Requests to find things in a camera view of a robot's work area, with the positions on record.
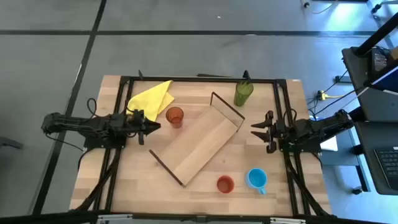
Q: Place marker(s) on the black slanted pole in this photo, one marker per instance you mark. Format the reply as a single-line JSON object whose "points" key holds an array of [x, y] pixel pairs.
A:
{"points": [[377, 34]]}

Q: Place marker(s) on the black aluminium rig frame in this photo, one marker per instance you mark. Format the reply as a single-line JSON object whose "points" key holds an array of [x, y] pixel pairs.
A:
{"points": [[202, 79]]}

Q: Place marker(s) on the orange faceted plastic tumbler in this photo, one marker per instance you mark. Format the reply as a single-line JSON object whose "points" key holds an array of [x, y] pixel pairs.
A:
{"points": [[174, 117]]}

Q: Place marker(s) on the green faceted plastic tumbler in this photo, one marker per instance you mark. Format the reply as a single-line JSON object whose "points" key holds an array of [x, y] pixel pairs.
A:
{"points": [[242, 93]]}

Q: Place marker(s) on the power strip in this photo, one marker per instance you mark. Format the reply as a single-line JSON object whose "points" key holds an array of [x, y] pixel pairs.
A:
{"points": [[321, 95]]}

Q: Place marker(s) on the black laptop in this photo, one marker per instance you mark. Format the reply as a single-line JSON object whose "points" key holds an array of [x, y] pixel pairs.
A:
{"points": [[388, 168]]}

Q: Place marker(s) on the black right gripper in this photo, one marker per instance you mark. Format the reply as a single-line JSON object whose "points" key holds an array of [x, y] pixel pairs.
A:
{"points": [[276, 130]]}

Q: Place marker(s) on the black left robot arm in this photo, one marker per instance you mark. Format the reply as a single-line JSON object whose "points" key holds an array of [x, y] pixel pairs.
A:
{"points": [[77, 124]]}

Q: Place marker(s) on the plain orange cup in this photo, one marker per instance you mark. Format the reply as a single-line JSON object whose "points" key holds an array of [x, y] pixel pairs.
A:
{"points": [[225, 184]]}

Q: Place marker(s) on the grey desk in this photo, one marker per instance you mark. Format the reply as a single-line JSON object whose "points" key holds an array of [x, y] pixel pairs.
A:
{"points": [[376, 102]]}

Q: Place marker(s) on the wooden shelf with black frame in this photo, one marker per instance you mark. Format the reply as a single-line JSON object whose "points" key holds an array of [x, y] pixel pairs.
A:
{"points": [[199, 143]]}

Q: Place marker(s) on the yellow cloth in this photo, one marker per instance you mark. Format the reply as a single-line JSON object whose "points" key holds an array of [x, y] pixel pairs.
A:
{"points": [[152, 98]]}

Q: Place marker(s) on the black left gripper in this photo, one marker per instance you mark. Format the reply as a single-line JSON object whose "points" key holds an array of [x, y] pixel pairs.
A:
{"points": [[135, 124]]}

